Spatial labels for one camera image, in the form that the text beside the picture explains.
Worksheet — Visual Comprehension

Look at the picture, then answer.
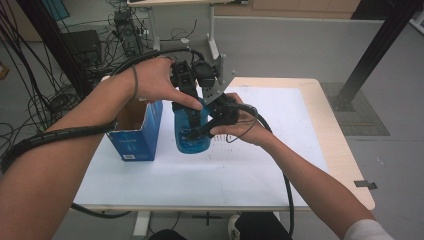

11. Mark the white paper sheet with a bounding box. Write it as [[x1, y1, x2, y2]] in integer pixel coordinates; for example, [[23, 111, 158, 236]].
[[73, 85, 329, 208]]

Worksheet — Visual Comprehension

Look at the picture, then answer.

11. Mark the teal panel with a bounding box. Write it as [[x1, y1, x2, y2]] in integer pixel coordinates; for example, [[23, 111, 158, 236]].
[[41, 0, 71, 21]]

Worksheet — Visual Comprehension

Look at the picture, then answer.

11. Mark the black tape cross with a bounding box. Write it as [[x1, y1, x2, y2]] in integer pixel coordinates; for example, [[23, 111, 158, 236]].
[[191, 211, 224, 227]]

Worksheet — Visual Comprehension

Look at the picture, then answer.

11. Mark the thin black wrist cord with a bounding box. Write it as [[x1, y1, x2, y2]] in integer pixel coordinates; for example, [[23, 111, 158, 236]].
[[225, 106, 259, 144], [131, 64, 140, 101]]

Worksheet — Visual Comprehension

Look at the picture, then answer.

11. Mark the white sleeve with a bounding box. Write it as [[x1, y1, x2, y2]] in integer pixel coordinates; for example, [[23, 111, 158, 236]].
[[343, 218, 396, 240]]

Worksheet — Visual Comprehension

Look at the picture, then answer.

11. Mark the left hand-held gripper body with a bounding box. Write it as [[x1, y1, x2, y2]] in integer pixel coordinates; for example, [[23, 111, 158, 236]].
[[169, 59, 218, 101]]

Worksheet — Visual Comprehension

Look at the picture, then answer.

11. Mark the grey tape piece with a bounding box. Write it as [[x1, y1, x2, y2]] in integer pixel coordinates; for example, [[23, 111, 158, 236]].
[[353, 179, 378, 191]]

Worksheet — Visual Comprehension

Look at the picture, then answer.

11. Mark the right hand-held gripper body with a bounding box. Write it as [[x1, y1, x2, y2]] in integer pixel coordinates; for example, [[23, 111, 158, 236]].
[[199, 53, 242, 134]]

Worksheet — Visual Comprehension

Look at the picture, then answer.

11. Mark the tangle of black floor cables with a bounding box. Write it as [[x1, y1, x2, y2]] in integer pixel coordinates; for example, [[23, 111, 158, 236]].
[[0, 0, 116, 158]]

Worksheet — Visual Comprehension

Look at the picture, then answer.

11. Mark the black metal post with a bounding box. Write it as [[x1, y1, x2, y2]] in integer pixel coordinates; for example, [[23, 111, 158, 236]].
[[16, 0, 94, 98], [329, 0, 424, 113]]

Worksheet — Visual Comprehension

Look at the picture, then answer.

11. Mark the blue cardboard box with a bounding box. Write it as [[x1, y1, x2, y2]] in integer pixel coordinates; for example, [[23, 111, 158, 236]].
[[106, 98, 164, 162]]

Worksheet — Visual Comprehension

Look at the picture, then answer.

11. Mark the person's leg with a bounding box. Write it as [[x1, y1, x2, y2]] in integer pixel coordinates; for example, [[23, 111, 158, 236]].
[[148, 229, 188, 240], [234, 211, 294, 240]]

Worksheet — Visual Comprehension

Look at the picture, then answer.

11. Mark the blue bottle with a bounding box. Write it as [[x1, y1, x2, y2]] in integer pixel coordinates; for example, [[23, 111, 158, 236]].
[[172, 98, 213, 155]]

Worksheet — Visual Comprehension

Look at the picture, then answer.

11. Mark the person's left leg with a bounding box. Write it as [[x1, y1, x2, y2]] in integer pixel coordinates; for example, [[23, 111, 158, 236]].
[[148, 229, 188, 240]]

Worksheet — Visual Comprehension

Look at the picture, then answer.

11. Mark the black computer tower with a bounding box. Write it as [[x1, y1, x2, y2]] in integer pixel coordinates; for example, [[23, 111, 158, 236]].
[[113, 9, 143, 58]]

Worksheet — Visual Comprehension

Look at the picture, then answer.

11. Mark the black spiral-wrapped gripper cable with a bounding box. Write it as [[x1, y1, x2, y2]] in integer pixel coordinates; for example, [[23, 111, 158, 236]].
[[0, 48, 206, 220]]

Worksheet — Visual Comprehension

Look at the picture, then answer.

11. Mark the white table leg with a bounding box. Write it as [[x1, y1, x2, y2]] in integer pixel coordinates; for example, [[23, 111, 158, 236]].
[[131, 210, 152, 239]]

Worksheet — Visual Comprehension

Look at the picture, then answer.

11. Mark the person's right hand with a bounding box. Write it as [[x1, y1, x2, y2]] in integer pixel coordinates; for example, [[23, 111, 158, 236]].
[[209, 92, 276, 148]]

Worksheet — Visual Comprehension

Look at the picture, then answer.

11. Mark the white desk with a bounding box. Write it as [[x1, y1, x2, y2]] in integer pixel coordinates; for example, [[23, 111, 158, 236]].
[[126, 0, 249, 63]]

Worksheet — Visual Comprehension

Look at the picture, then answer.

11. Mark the person's white and black shoe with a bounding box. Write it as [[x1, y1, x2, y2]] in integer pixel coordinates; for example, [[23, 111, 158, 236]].
[[227, 214, 242, 240]]

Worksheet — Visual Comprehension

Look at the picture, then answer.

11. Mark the person's right leg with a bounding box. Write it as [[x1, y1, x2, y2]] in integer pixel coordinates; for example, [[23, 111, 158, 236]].
[[234, 211, 294, 240]]

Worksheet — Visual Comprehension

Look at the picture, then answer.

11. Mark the person's left hand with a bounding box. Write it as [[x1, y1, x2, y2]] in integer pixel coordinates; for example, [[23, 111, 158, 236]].
[[128, 56, 204, 112]]

